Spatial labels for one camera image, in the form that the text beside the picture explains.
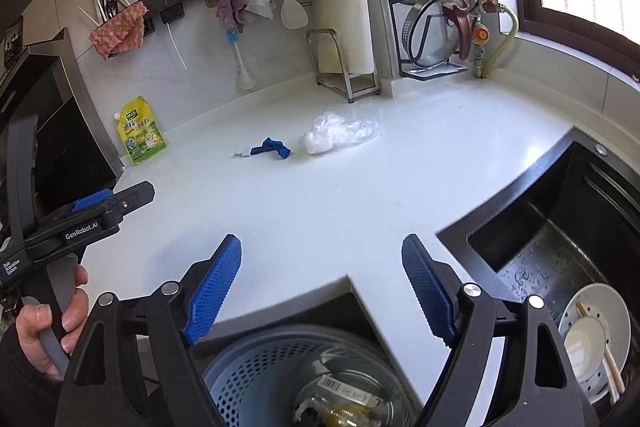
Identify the yellow gas hose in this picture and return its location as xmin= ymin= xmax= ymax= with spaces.
xmin=479 ymin=3 xmax=521 ymax=79

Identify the black dish rack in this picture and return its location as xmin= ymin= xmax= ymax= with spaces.
xmin=390 ymin=0 xmax=480 ymax=81

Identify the grey perforated trash bin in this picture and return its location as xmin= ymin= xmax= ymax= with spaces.
xmin=196 ymin=325 xmax=418 ymax=426

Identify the pot lid in rack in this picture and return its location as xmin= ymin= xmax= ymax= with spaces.
xmin=401 ymin=0 xmax=472 ymax=68

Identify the metal cutting board stand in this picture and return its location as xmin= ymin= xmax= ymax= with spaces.
xmin=306 ymin=28 xmax=382 ymax=104

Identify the black kitchen sink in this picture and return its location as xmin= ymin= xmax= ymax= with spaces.
xmin=437 ymin=128 xmax=639 ymax=426

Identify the mauve hanging cloth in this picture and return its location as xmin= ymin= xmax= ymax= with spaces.
xmin=217 ymin=0 xmax=247 ymax=32

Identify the blue bottle brush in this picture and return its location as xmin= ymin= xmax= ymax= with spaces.
xmin=226 ymin=29 xmax=256 ymax=91

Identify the person's left hand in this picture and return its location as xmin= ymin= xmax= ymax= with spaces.
xmin=15 ymin=265 xmax=89 ymax=383

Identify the white rice paddle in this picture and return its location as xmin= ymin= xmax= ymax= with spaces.
xmin=281 ymin=0 xmax=308 ymax=30

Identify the pink dishcloth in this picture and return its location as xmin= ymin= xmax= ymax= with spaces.
xmin=89 ymin=1 xmax=148 ymax=58

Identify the crumpled clear plastic bag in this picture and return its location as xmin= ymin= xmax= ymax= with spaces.
xmin=302 ymin=112 xmax=380 ymax=156

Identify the yellow refill pouch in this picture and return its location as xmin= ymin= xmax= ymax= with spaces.
xmin=114 ymin=96 xmax=166 ymax=166

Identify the white perforated plate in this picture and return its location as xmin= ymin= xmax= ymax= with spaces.
xmin=559 ymin=283 xmax=631 ymax=404

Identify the white bowl in sink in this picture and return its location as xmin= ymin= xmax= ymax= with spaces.
xmin=564 ymin=317 xmax=606 ymax=384

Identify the black oven appliance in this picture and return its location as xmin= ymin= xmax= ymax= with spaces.
xmin=1 ymin=28 xmax=124 ymax=216

